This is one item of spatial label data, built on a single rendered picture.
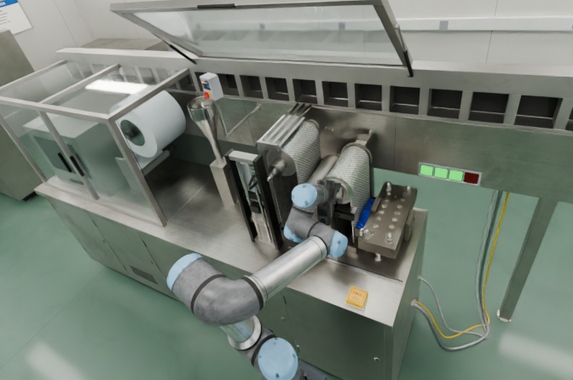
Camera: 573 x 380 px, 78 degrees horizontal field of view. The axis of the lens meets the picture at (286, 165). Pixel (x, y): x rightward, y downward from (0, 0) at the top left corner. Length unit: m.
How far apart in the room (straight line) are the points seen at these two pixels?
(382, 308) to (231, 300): 0.81
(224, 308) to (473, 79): 1.13
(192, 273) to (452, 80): 1.12
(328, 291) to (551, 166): 0.98
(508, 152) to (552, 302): 1.47
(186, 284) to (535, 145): 1.30
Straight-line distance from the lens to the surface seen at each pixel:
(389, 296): 1.60
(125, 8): 1.63
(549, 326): 2.79
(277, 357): 1.25
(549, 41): 3.91
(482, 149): 1.62
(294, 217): 1.17
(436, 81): 1.50
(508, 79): 1.48
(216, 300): 0.90
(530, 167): 1.66
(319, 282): 1.64
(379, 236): 1.62
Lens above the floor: 2.24
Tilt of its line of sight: 36 degrees down
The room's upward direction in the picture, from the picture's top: 11 degrees counter-clockwise
